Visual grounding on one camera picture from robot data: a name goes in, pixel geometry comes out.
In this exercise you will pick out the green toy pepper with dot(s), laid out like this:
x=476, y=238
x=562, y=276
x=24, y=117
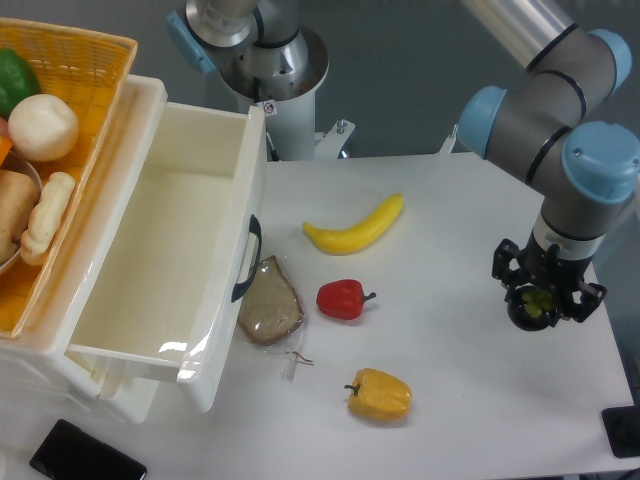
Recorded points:
x=18, y=81

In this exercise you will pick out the white round toy bun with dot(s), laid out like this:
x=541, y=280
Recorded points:
x=43, y=128

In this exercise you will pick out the yellow toy banana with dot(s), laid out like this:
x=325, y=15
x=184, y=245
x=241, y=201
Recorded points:
x=339, y=242

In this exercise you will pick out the black smartphone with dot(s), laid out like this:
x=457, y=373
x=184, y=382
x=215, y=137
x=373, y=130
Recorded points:
x=67, y=452

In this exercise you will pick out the white plastic drawer cabinet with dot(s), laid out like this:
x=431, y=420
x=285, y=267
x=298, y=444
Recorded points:
x=43, y=366

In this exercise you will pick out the dark drawer handle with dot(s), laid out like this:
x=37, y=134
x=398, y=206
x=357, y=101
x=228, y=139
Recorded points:
x=252, y=253

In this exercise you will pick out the red toy bell pepper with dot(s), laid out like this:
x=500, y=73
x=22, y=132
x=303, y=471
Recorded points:
x=343, y=299

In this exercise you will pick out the yellow toy bell pepper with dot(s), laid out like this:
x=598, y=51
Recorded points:
x=377, y=395

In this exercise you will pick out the black device at table edge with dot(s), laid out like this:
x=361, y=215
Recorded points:
x=622, y=430

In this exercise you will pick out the cream toy bread stick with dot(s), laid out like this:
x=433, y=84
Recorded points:
x=46, y=217

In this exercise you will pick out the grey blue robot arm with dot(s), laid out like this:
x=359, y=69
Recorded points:
x=541, y=135

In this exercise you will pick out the beige toy bread roll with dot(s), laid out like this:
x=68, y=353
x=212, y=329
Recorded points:
x=19, y=195

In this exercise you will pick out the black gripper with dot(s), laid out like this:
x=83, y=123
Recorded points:
x=574, y=298

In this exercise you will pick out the wrapped brown bread slice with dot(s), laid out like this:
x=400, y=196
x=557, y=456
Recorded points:
x=271, y=311

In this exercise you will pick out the open white upper drawer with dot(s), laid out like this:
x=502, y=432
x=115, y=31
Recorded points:
x=162, y=299

